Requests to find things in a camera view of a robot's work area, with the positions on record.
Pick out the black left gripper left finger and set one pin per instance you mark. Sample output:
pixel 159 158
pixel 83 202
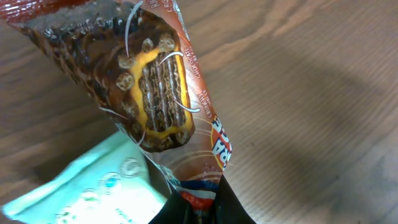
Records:
pixel 176 210

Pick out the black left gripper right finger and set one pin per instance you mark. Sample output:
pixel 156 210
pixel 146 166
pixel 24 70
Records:
pixel 227 208

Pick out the light blue tissue packet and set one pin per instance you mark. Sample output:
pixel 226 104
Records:
pixel 108 184

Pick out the red chocolate bar wrapper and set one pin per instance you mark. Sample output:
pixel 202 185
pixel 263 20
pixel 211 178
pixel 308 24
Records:
pixel 135 60

